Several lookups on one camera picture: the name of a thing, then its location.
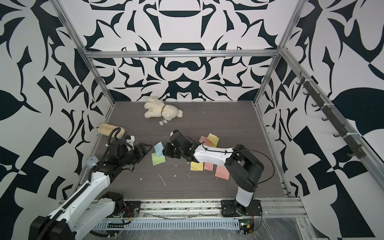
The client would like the beige oval sponge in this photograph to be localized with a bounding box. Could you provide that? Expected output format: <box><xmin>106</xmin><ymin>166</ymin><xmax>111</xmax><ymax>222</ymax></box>
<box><xmin>98</xmin><ymin>123</ymin><xmax>126</xmax><ymax>139</ymax></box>

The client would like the torn pink memo page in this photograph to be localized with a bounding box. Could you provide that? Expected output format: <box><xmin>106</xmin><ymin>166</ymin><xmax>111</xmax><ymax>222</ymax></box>
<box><xmin>199</xmin><ymin>136</ymin><xmax>215</xmax><ymax>147</ymax></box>

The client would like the cream plush teddy bear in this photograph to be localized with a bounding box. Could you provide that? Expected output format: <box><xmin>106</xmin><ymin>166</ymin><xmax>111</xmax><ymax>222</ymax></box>
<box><xmin>144</xmin><ymin>98</ymin><xmax>184</xmax><ymax>121</ymax></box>

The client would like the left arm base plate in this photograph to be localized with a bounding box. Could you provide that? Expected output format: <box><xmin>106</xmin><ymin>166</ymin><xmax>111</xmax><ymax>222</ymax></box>
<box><xmin>107</xmin><ymin>201</ymin><xmax>142</xmax><ymax>219</ymax></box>

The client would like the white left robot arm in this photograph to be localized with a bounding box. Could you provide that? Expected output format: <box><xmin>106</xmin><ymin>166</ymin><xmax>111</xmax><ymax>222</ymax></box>
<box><xmin>28</xmin><ymin>139</ymin><xmax>153</xmax><ymax>240</ymax></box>

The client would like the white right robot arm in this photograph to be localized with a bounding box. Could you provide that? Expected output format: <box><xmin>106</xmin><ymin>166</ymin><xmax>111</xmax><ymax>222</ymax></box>
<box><xmin>162</xmin><ymin>130</ymin><xmax>276</xmax><ymax>207</ymax></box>

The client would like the yellow memo pad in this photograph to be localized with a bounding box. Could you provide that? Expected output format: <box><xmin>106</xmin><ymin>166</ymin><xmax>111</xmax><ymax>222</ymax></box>
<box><xmin>190</xmin><ymin>162</ymin><xmax>204</xmax><ymax>171</ymax></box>

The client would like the black wall hook rack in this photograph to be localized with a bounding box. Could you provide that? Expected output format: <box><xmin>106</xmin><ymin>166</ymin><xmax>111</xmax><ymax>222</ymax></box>
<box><xmin>297</xmin><ymin>72</ymin><xmax>367</xmax><ymax>159</ymax></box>

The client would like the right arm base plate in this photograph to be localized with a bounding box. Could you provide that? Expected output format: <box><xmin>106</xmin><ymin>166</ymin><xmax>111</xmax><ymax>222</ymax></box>
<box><xmin>220</xmin><ymin>199</ymin><xmax>263</xmax><ymax>218</ymax></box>

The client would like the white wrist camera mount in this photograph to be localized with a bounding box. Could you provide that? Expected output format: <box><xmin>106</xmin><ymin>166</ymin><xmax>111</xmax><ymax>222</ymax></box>
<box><xmin>125</xmin><ymin>135</ymin><xmax>135</xmax><ymax>151</ymax></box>

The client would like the torn yellow memo page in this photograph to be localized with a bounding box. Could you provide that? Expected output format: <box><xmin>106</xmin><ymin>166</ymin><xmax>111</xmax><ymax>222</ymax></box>
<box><xmin>207</xmin><ymin>133</ymin><xmax>220</xmax><ymax>147</ymax></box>

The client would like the green memo pad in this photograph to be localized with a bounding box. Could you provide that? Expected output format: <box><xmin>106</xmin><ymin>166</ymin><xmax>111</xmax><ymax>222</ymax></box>
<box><xmin>151</xmin><ymin>153</ymin><xmax>166</xmax><ymax>166</ymax></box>

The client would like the blue memo pad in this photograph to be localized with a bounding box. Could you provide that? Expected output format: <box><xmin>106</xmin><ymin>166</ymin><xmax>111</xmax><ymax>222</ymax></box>
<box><xmin>154</xmin><ymin>142</ymin><xmax>164</xmax><ymax>158</ymax></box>

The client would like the large pink memo pad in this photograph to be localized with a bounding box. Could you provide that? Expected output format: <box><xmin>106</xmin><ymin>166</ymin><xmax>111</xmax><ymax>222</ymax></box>
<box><xmin>215</xmin><ymin>165</ymin><xmax>230</xmax><ymax>180</ymax></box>

